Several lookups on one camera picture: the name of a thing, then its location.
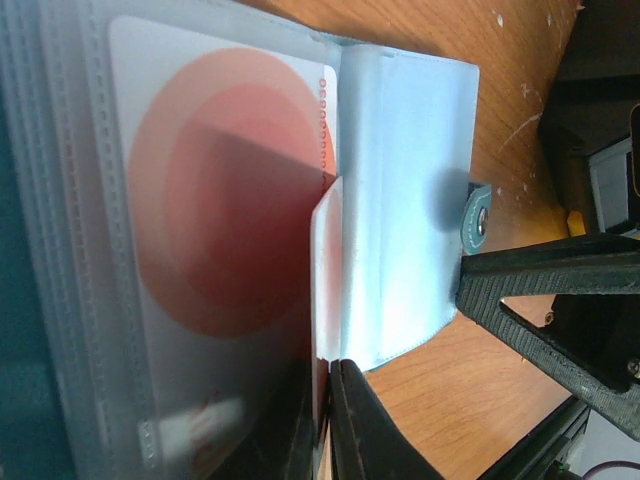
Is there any red white credit card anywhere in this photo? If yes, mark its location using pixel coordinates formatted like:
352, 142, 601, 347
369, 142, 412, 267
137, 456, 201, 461
109, 16, 337, 479

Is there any black card bin left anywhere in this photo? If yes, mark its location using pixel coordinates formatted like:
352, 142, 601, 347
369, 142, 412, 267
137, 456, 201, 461
538, 1, 639, 238

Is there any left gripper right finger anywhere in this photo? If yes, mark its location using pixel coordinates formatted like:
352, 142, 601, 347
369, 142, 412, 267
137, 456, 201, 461
329, 359, 442, 480

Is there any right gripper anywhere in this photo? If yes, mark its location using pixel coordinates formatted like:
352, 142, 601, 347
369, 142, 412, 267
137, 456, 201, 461
456, 233, 639, 439

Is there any teal card holder wallet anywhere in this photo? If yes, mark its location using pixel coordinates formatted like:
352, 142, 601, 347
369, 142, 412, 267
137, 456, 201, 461
1, 1, 491, 479

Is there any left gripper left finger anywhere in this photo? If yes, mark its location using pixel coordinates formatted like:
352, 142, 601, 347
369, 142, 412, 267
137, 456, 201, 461
219, 360, 317, 480

